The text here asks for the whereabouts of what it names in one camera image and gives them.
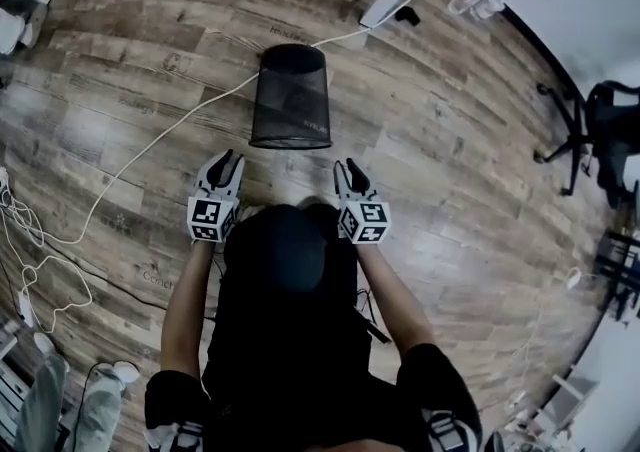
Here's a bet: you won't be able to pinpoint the white power adapter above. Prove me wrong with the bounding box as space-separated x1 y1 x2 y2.
17 288 35 329

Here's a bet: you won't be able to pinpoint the black office chair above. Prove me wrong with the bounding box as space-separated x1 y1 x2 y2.
532 79 640 211

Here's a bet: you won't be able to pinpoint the white slatted rack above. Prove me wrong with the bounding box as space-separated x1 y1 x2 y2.
0 327 32 452

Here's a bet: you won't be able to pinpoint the small black object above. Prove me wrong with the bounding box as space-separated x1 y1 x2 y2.
394 5 422 27

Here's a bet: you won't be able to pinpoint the tangled white cable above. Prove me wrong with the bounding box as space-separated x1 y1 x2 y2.
0 167 96 336

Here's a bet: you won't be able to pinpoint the white plastic bottles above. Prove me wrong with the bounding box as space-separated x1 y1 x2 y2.
446 0 505 20

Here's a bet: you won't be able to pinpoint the long white cable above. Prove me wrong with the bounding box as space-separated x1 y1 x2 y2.
42 0 474 246

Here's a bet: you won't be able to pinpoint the round white appliance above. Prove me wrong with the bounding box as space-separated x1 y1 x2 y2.
0 7 37 57

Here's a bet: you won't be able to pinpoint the black mesh wastebasket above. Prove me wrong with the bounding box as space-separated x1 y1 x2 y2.
248 43 335 150

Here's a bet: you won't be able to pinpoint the person's left forearm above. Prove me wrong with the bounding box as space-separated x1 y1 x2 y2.
159 238 227 382

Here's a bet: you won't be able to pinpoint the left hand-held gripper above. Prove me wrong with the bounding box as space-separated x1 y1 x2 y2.
187 148 246 245

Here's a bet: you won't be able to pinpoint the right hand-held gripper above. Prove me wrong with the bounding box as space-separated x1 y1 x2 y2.
333 157 393 246

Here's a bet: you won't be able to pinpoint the thin white cable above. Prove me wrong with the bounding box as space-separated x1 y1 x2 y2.
503 284 554 414

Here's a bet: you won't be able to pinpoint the white low furniture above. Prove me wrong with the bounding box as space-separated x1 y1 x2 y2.
537 373 602 437

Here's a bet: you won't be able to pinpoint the person's black clothing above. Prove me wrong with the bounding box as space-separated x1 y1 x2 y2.
143 203 484 452

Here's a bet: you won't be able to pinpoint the black metal rack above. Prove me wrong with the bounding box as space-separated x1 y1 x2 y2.
596 228 640 327

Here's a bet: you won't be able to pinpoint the person's right forearm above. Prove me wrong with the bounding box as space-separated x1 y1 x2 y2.
355 239 442 367

